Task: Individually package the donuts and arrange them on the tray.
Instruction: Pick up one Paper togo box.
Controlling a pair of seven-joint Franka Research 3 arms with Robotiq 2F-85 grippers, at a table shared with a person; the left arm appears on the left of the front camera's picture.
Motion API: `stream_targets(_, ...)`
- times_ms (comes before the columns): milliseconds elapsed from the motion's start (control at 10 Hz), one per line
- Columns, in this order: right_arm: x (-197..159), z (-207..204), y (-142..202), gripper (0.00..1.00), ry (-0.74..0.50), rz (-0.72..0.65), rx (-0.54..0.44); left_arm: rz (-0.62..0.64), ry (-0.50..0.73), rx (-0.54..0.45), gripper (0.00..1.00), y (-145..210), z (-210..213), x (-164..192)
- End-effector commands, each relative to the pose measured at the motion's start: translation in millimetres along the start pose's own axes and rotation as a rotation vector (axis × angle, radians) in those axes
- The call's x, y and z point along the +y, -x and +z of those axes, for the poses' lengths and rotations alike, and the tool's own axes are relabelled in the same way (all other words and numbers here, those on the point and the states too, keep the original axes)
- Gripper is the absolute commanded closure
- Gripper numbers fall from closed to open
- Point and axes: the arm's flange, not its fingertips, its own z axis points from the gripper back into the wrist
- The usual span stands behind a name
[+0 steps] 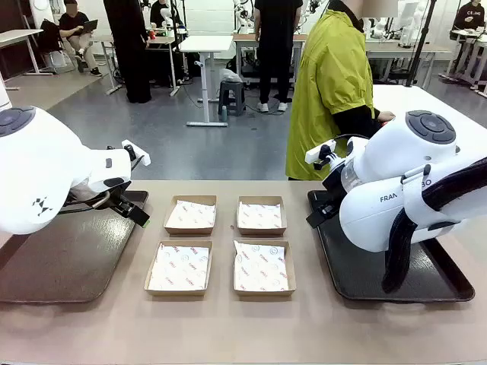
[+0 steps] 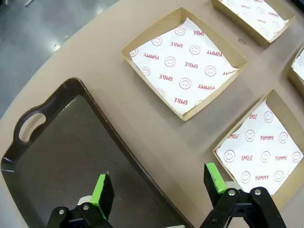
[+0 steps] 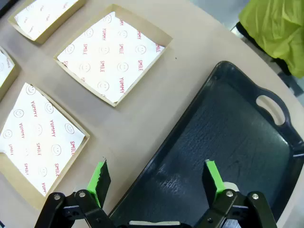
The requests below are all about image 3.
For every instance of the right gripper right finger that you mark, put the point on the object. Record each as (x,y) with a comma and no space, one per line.
(211,185)

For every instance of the kraft paper food box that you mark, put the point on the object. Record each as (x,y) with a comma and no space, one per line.
(164,35)
(47,39)
(14,180)
(13,78)

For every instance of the person in yellow-green jacket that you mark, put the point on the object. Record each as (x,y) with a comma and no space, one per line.
(275,26)

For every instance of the white printed paper liner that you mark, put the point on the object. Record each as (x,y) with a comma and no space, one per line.
(111,57)
(40,140)
(4,69)
(45,16)

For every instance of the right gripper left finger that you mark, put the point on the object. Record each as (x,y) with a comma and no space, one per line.
(101,183)

